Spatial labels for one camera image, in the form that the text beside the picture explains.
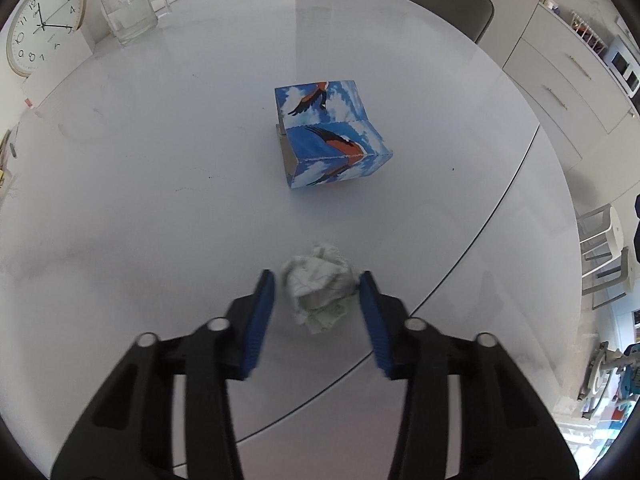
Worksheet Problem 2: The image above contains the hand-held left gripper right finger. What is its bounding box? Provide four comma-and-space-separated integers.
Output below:
359, 270, 581, 480

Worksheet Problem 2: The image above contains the blue bird print box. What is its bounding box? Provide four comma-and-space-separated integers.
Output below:
274, 79, 393, 191

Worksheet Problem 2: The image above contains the clear glass jug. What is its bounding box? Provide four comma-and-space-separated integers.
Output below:
100, 0, 158, 45

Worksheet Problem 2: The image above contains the white tissue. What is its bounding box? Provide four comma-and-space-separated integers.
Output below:
280, 242, 358, 335

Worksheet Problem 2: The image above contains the white cabinet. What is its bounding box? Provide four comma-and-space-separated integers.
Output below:
500, 0, 640, 171

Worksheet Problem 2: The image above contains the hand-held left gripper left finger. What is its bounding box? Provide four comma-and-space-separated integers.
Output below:
50, 269, 277, 480

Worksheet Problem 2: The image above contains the white box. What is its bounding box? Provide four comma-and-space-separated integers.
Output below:
22, 27, 96, 108

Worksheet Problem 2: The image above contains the round wall clock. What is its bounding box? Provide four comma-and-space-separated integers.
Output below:
6, 0, 87, 78

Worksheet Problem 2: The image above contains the white stool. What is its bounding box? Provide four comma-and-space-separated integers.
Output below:
577, 204, 632, 311

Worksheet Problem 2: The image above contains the white and blue toy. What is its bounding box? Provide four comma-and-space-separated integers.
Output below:
580, 342, 640, 418

